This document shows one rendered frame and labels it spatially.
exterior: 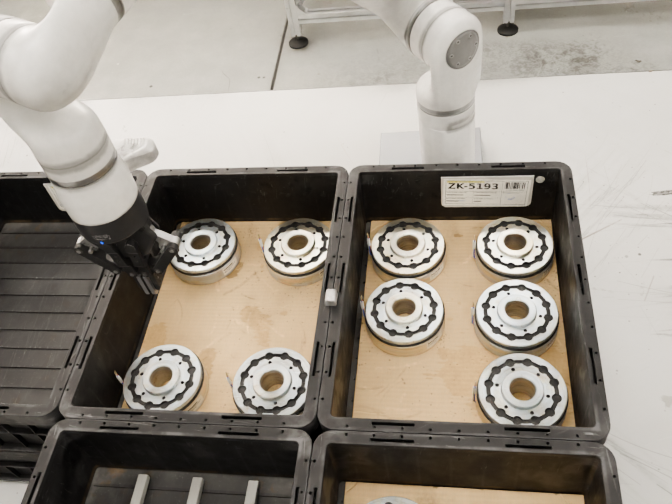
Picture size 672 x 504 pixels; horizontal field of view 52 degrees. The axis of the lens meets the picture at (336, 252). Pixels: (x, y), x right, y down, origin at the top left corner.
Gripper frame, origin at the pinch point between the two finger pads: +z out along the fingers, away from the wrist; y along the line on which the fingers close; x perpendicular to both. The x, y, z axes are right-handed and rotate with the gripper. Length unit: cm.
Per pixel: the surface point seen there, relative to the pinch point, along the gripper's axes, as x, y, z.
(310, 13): 192, -19, 85
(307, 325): 3.1, 16.5, 14.6
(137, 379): -7.5, -3.5, 11.2
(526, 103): 64, 50, 28
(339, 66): 176, -8, 99
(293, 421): -15.5, 19.2, 4.5
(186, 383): -7.7, 2.9, 11.6
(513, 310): 5.0, 43.6, 13.5
